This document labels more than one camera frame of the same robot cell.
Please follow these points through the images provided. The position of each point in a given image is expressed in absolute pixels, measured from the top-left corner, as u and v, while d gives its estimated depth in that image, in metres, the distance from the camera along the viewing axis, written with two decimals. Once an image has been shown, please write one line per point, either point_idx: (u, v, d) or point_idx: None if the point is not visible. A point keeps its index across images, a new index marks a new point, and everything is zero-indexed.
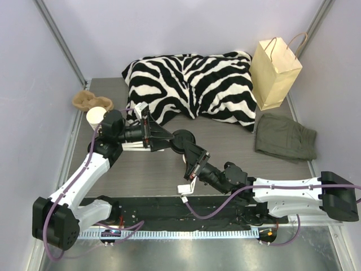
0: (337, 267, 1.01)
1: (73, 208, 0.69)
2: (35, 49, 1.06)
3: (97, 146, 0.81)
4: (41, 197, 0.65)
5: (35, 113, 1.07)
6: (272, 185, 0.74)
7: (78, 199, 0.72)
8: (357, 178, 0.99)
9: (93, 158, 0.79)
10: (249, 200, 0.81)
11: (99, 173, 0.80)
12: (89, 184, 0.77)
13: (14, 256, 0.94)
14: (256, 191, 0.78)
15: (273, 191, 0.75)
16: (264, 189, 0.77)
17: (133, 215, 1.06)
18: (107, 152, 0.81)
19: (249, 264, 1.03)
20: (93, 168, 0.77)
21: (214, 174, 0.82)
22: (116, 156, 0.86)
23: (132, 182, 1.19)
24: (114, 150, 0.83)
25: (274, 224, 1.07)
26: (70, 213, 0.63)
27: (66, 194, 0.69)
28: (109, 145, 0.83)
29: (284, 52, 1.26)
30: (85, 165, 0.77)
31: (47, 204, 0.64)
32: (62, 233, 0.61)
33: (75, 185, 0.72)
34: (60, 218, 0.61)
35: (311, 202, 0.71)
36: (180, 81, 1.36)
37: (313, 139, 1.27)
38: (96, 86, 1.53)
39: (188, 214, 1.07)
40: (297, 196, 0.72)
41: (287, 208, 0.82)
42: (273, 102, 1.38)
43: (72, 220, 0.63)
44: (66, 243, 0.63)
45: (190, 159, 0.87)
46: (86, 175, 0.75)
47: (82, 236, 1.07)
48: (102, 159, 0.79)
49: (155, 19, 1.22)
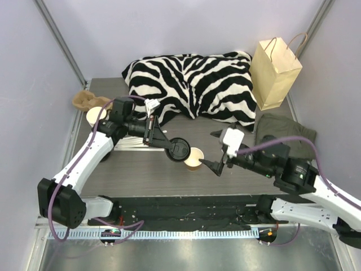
0: (337, 267, 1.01)
1: (78, 189, 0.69)
2: (35, 49, 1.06)
3: (102, 124, 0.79)
4: (45, 178, 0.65)
5: (35, 113, 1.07)
6: (338, 192, 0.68)
7: (83, 180, 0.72)
8: (357, 178, 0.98)
9: (96, 138, 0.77)
10: (299, 188, 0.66)
11: (103, 152, 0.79)
12: (93, 164, 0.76)
13: (15, 256, 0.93)
14: (317, 188, 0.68)
15: (333, 199, 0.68)
16: (326, 190, 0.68)
17: (133, 215, 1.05)
18: (111, 130, 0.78)
19: (249, 264, 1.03)
20: (96, 147, 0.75)
21: (250, 156, 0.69)
22: (120, 135, 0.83)
23: (132, 183, 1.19)
24: (118, 129, 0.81)
25: (274, 224, 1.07)
26: (74, 193, 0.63)
27: (70, 175, 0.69)
28: (113, 123, 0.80)
29: (284, 52, 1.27)
30: (88, 144, 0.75)
31: (51, 184, 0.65)
32: (69, 213, 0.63)
33: (78, 165, 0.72)
34: (64, 198, 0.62)
35: (359, 226, 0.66)
36: (181, 81, 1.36)
37: (313, 139, 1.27)
38: (96, 86, 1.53)
39: (188, 214, 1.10)
40: (353, 215, 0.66)
41: (298, 217, 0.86)
42: (273, 102, 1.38)
43: (77, 199, 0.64)
44: (73, 222, 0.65)
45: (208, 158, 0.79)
46: (89, 156, 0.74)
47: (82, 236, 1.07)
48: (105, 139, 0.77)
49: (155, 19, 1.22)
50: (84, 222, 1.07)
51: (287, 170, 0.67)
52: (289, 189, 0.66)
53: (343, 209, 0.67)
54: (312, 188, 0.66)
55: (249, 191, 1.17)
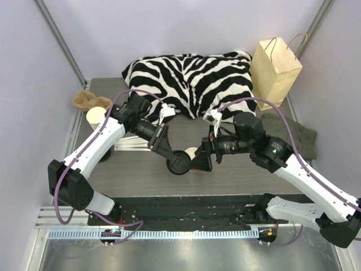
0: (337, 267, 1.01)
1: (86, 174, 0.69)
2: (36, 49, 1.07)
3: (117, 109, 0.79)
4: (55, 160, 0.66)
5: (35, 113, 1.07)
6: (311, 173, 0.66)
7: (92, 165, 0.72)
8: (357, 178, 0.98)
9: (108, 123, 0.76)
10: (272, 162, 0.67)
11: (115, 138, 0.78)
12: (104, 150, 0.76)
13: (15, 256, 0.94)
14: (289, 166, 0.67)
15: (306, 178, 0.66)
16: (298, 170, 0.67)
17: (133, 215, 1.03)
18: (125, 115, 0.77)
19: (249, 264, 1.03)
20: (108, 133, 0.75)
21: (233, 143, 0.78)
22: (132, 125, 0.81)
23: (132, 182, 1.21)
24: (131, 116, 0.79)
25: (274, 224, 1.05)
26: (82, 178, 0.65)
27: (79, 159, 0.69)
28: (127, 110, 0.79)
29: (284, 52, 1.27)
30: (99, 130, 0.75)
31: (61, 166, 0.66)
32: (76, 196, 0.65)
33: (88, 150, 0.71)
34: (73, 181, 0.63)
35: (332, 214, 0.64)
36: (180, 81, 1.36)
37: (313, 139, 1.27)
38: (96, 86, 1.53)
39: (188, 214, 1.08)
40: (325, 200, 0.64)
41: (287, 211, 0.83)
42: (273, 101, 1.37)
43: (84, 183, 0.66)
44: (80, 204, 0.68)
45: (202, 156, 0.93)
46: (100, 140, 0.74)
47: (81, 236, 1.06)
48: (117, 125, 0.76)
49: (155, 19, 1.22)
50: (84, 222, 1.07)
51: (263, 145, 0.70)
52: (262, 162, 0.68)
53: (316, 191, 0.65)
54: (283, 162, 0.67)
55: (249, 191, 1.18)
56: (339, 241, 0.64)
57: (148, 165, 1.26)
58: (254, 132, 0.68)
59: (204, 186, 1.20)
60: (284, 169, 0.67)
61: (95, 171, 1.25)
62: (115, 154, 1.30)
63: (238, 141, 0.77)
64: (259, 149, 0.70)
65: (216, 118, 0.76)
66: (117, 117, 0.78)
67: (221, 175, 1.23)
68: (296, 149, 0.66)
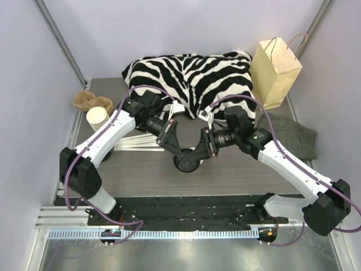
0: (336, 267, 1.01)
1: (96, 163, 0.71)
2: (35, 49, 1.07)
3: (127, 103, 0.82)
4: (68, 148, 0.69)
5: (35, 113, 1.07)
6: (286, 154, 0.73)
7: (102, 154, 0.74)
8: (356, 178, 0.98)
9: (119, 116, 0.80)
10: (253, 148, 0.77)
11: (125, 132, 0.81)
12: (114, 141, 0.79)
13: (15, 256, 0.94)
14: (267, 149, 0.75)
15: (281, 160, 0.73)
16: (275, 152, 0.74)
17: (133, 215, 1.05)
18: (136, 109, 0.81)
19: (249, 264, 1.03)
20: (119, 125, 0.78)
21: (226, 136, 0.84)
22: (143, 119, 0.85)
23: (132, 182, 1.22)
24: (141, 110, 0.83)
25: (274, 224, 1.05)
26: (92, 166, 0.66)
27: (90, 148, 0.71)
28: (138, 105, 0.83)
29: (284, 52, 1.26)
30: (111, 121, 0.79)
31: (72, 154, 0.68)
32: (84, 183, 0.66)
33: (100, 140, 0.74)
34: (82, 169, 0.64)
35: (307, 193, 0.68)
36: (181, 81, 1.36)
37: (313, 139, 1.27)
38: (96, 86, 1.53)
39: (188, 214, 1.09)
40: (299, 179, 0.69)
41: (281, 205, 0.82)
42: (273, 101, 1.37)
43: (94, 172, 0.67)
44: (88, 192, 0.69)
45: (202, 145, 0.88)
46: (110, 131, 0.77)
47: (82, 236, 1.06)
48: (128, 118, 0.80)
49: (155, 19, 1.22)
50: (84, 222, 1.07)
51: (248, 133, 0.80)
52: (245, 147, 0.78)
53: (290, 171, 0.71)
54: (260, 145, 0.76)
55: (249, 191, 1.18)
56: (320, 228, 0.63)
57: (148, 165, 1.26)
58: (240, 122, 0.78)
59: (204, 186, 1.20)
60: (262, 151, 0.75)
61: None
62: (115, 154, 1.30)
63: (230, 132, 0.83)
64: (244, 135, 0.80)
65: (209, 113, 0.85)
66: (128, 110, 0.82)
67: (220, 175, 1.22)
68: (273, 135, 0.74)
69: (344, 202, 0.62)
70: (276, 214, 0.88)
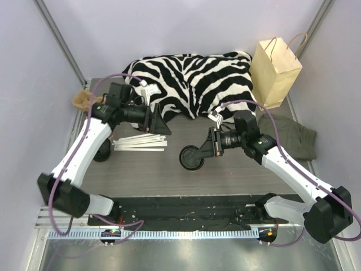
0: (336, 267, 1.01)
1: (78, 182, 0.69)
2: (35, 49, 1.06)
3: (96, 109, 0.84)
4: (44, 173, 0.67)
5: (35, 113, 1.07)
6: (288, 160, 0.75)
7: (82, 171, 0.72)
8: (356, 178, 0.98)
9: (90, 126, 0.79)
10: (257, 152, 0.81)
11: (100, 140, 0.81)
12: (92, 154, 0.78)
13: (14, 256, 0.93)
14: (271, 154, 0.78)
15: (284, 165, 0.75)
16: (277, 157, 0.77)
17: (133, 215, 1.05)
18: (107, 114, 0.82)
19: (249, 264, 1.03)
20: (93, 136, 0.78)
21: (233, 138, 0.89)
22: (117, 121, 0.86)
23: (132, 182, 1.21)
24: (114, 112, 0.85)
25: (274, 224, 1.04)
26: (73, 187, 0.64)
27: (67, 169, 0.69)
28: (108, 108, 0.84)
29: (284, 52, 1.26)
30: (83, 135, 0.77)
31: (50, 179, 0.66)
32: (71, 204, 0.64)
33: (76, 157, 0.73)
34: (65, 191, 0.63)
35: (306, 197, 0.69)
36: (181, 81, 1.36)
37: (313, 139, 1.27)
38: (96, 86, 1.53)
39: (188, 214, 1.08)
40: (298, 183, 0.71)
41: (283, 208, 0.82)
42: (273, 102, 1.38)
43: (78, 192, 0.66)
44: (78, 211, 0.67)
45: (208, 144, 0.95)
46: (86, 145, 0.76)
47: (81, 236, 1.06)
48: (100, 125, 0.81)
49: (155, 19, 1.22)
50: (84, 222, 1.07)
51: (255, 138, 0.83)
52: (249, 151, 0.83)
53: (290, 176, 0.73)
54: (264, 150, 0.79)
55: (249, 191, 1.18)
56: (320, 234, 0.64)
57: (148, 165, 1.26)
58: (248, 127, 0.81)
59: (205, 186, 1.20)
60: (264, 156, 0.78)
61: (95, 171, 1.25)
62: (115, 154, 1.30)
63: (238, 135, 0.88)
64: (250, 140, 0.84)
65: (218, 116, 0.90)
66: (100, 116, 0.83)
67: (220, 175, 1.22)
68: (278, 141, 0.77)
69: (344, 209, 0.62)
70: (276, 214, 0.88)
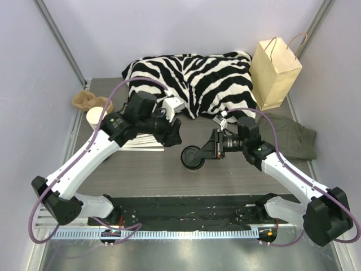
0: (336, 267, 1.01)
1: (66, 196, 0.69)
2: (35, 49, 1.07)
3: (109, 122, 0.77)
4: (38, 178, 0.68)
5: (35, 113, 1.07)
6: (285, 163, 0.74)
7: (76, 184, 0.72)
8: (356, 178, 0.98)
9: (96, 139, 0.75)
10: (257, 159, 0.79)
11: (104, 154, 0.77)
12: (92, 166, 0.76)
13: (14, 255, 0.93)
14: (268, 158, 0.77)
15: (281, 169, 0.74)
16: (275, 161, 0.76)
17: (133, 215, 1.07)
18: (117, 131, 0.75)
19: (249, 264, 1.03)
20: (96, 151, 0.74)
21: (234, 141, 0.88)
22: (128, 136, 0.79)
23: (132, 182, 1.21)
24: (126, 129, 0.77)
25: (274, 224, 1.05)
26: (60, 202, 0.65)
27: (61, 180, 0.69)
28: (121, 123, 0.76)
29: (284, 52, 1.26)
30: (87, 147, 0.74)
31: (42, 186, 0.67)
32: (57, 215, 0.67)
33: (73, 170, 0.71)
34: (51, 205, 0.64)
35: (302, 199, 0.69)
36: (180, 81, 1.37)
37: (313, 139, 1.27)
38: (96, 86, 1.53)
39: (188, 214, 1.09)
40: (295, 186, 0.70)
41: (283, 209, 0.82)
42: (273, 101, 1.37)
43: (65, 204, 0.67)
44: (65, 220, 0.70)
45: (211, 144, 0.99)
46: (86, 158, 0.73)
47: (81, 236, 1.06)
48: (107, 141, 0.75)
49: (155, 19, 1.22)
50: (84, 222, 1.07)
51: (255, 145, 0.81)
52: (249, 158, 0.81)
53: (287, 179, 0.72)
54: (263, 156, 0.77)
55: (249, 191, 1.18)
56: (317, 234, 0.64)
57: (148, 165, 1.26)
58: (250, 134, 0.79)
59: (204, 186, 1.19)
60: (263, 161, 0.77)
61: (95, 171, 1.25)
62: (115, 154, 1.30)
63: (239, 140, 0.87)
64: (251, 146, 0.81)
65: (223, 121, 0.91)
66: (110, 130, 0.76)
67: (220, 175, 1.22)
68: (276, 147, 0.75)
69: (342, 210, 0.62)
70: (274, 214, 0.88)
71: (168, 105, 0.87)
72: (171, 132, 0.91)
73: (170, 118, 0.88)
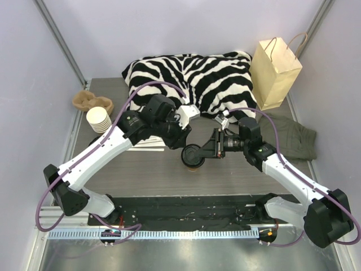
0: (336, 267, 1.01)
1: (76, 187, 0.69)
2: (35, 48, 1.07)
3: (124, 120, 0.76)
4: (51, 165, 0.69)
5: (35, 113, 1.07)
6: (286, 164, 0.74)
7: (86, 176, 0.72)
8: (356, 178, 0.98)
9: (111, 135, 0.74)
10: (258, 160, 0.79)
11: (117, 152, 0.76)
12: (105, 162, 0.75)
13: (14, 256, 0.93)
14: (268, 159, 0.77)
15: (282, 170, 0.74)
16: (276, 162, 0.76)
17: (133, 215, 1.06)
18: (132, 129, 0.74)
19: (249, 264, 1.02)
20: (109, 147, 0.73)
21: (234, 141, 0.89)
22: (142, 136, 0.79)
23: (132, 183, 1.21)
24: (141, 128, 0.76)
25: (274, 224, 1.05)
26: (70, 192, 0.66)
27: (72, 170, 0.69)
28: (137, 122, 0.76)
29: (284, 52, 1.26)
30: (101, 141, 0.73)
31: (53, 174, 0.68)
32: (65, 205, 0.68)
33: (84, 162, 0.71)
34: (61, 193, 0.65)
35: (303, 200, 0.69)
36: (181, 81, 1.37)
37: (313, 139, 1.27)
38: (96, 86, 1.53)
39: (188, 214, 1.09)
40: (296, 187, 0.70)
41: (284, 209, 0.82)
42: (273, 102, 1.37)
43: (73, 195, 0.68)
44: (70, 212, 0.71)
45: (211, 143, 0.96)
46: (99, 153, 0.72)
47: (80, 236, 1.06)
48: (121, 138, 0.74)
49: (155, 19, 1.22)
50: (84, 222, 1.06)
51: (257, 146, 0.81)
52: (250, 159, 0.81)
53: (288, 180, 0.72)
54: (264, 157, 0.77)
55: (249, 191, 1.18)
56: (318, 236, 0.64)
57: (148, 165, 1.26)
58: (251, 135, 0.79)
59: (204, 187, 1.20)
60: (264, 161, 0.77)
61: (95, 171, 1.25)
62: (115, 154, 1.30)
63: (240, 140, 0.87)
64: (252, 147, 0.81)
65: (224, 121, 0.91)
66: (126, 128, 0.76)
67: (220, 175, 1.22)
68: (277, 148, 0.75)
69: (342, 212, 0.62)
70: (274, 214, 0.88)
71: (184, 114, 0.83)
72: (179, 139, 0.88)
73: (183, 126, 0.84)
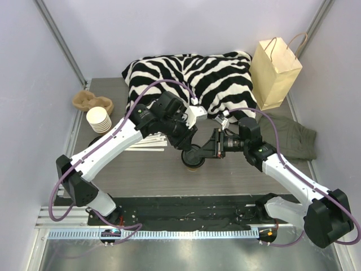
0: (336, 267, 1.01)
1: (88, 176, 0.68)
2: (35, 48, 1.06)
3: (136, 113, 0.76)
4: (64, 156, 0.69)
5: (35, 113, 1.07)
6: (286, 164, 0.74)
7: (98, 167, 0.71)
8: (356, 178, 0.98)
9: (123, 127, 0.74)
10: (258, 160, 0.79)
11: (128, 144, 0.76)
12: (116, 153, 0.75)
13: (14, 255, 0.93)
14: (268, 159, 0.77)
15: (282, 170, 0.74)
16: (276, 162, 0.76)
17: (133, 215, 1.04)
18: (144, 121, 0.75)
19: (249, 264, 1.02)
20: (121, 138, 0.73)
21: (234, 141, 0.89)
22: (152, 130, 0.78)
23: (131, 183, 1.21)
24: (152, 121, 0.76)
25: (274, 224, 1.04)
26: (83, 181, 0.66)
27: (84, 161, 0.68)
28: (149, 115, 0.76)
29: (284, 52, 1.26)
30: (113, 133, 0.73)
31: (66, 164, 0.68)
32: (78, 195, 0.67)
33: (97, 153, 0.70)
34: (74, 183, 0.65)
35: (303, 200, 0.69)
36: (181, 81, 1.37)
37: (313, 139, 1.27)
38: (96, 86, 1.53)
39: (188, 214, 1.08)
40: (296, 187, 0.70)
41: (284, 209, 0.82)
42: (273, 102, 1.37)
43: (86, 185, 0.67)
44: (82, 202, 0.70)
45: (211, 143, 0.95)
46: (111, 144, 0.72)
47: (80, 236, 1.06)
48: (133, 130, 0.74)
49: (155, 19, 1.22)
50: (84, 222, 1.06)
51: (257, 146, 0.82)
52: (250, 159, 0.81)
53: (289, 180, 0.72)
54: (264, 157, 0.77)
55: (249, 191, 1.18)
56: (318, 236, 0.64)
57: (148, 165, 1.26)
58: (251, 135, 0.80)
59: (204, 187, 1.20)
60: (264, 161, 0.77)
61: None
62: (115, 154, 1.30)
63: (240, 140, 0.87)
64: (252, 147, 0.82)
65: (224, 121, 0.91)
66: (136, 121, 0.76)
67: (220, 175, 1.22)
68: (277, 148, 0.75)
69: (342, 212, 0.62)
70: (274, 214, 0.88)
71: (192, 113, 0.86)
72: (185, 139, 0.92)
73: (190, 126, 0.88)
